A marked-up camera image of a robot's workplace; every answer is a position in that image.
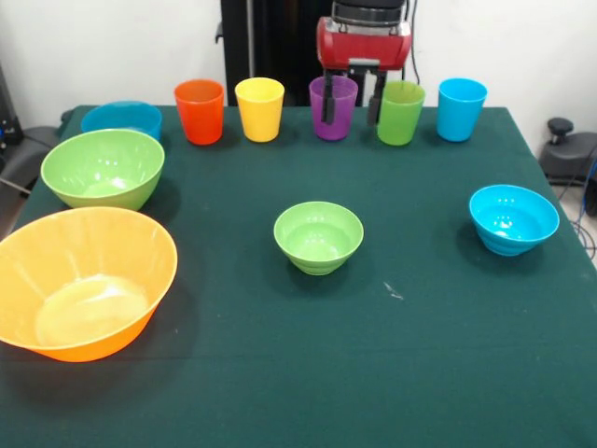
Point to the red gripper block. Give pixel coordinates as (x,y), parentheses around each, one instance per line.
(364,46)

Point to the purple cup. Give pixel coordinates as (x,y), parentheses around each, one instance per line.
(347,114)

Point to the small green bowl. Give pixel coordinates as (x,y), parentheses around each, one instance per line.
(318,238)

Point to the green cup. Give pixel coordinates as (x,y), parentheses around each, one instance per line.
(401,121)

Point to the yellow cup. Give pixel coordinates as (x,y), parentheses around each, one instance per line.
(259,116)

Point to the blue cup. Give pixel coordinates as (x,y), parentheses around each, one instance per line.
(461,112)

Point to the red-orange cup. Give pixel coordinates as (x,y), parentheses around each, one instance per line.
(199,116)

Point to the small cyan bowl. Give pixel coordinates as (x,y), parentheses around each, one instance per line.
(513,219)

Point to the grey base with black knob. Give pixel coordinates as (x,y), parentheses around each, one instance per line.
(566,158)

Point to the large blue bowl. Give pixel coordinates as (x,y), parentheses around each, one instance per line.
(121,116)

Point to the dark green tablecloth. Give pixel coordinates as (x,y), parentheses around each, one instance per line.
(326,350)

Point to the large green bowl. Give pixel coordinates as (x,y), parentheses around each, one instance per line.
(102,168)

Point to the large orange bowl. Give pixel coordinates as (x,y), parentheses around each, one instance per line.
(84,289)

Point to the grey floor base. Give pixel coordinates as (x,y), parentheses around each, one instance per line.
(28,154)

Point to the black equipment box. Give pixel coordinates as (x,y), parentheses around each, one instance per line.
(8,116)

